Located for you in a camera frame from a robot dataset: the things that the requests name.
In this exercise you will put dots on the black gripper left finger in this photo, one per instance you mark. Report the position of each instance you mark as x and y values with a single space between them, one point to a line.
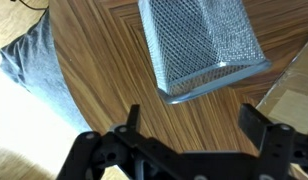
140 146

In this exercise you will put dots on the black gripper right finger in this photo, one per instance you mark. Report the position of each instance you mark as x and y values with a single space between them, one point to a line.
277 143

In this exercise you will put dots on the blue crumpled blanket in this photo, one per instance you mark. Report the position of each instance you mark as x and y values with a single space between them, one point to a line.
37 63

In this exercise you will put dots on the silver mesh penholder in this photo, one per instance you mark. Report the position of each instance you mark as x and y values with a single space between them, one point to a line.
200 40

